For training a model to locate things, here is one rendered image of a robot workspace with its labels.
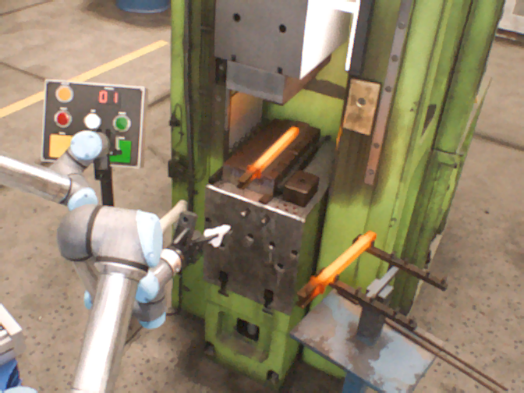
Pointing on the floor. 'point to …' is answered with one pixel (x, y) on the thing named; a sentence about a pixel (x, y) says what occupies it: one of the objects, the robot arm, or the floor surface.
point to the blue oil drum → (143, 5)
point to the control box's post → (107, 192)
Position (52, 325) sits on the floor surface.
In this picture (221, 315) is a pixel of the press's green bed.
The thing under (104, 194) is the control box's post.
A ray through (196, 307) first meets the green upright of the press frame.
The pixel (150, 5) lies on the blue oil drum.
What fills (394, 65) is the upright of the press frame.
